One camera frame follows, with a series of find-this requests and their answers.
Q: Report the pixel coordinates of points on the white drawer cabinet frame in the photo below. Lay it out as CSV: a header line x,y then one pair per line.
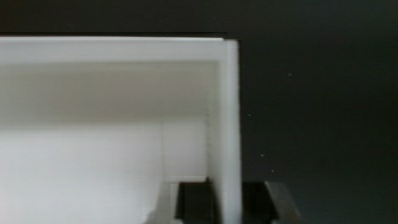
x,y
118,125

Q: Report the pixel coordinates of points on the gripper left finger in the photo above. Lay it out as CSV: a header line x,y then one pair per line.
x,y
196,204

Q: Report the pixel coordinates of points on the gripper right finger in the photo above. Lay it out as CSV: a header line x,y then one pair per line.
x,y
269,204

